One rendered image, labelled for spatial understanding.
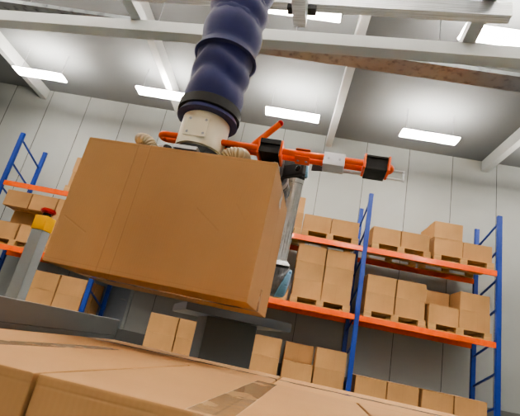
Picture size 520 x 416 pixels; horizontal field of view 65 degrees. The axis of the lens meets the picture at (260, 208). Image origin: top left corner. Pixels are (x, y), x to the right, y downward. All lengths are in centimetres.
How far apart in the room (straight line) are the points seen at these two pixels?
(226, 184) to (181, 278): 29
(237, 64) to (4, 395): 125
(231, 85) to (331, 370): 746
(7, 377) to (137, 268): 67
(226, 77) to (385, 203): 944
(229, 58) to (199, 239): 69
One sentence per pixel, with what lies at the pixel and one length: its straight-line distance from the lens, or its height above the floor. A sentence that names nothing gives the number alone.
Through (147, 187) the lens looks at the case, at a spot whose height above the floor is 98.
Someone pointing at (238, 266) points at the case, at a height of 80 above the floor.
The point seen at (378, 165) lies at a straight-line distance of 138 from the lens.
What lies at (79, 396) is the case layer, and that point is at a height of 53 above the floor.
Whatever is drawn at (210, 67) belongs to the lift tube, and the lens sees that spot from 152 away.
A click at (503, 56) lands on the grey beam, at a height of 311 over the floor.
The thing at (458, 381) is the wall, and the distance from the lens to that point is 1059.
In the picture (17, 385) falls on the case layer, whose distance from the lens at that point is 54.
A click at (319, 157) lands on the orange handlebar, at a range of 137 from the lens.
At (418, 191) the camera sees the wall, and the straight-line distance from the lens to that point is 1111.
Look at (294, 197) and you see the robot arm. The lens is 210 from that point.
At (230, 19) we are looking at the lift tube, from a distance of 163.
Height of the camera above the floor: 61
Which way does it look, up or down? 18 degrees up
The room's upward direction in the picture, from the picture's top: 12 degrees clockwise
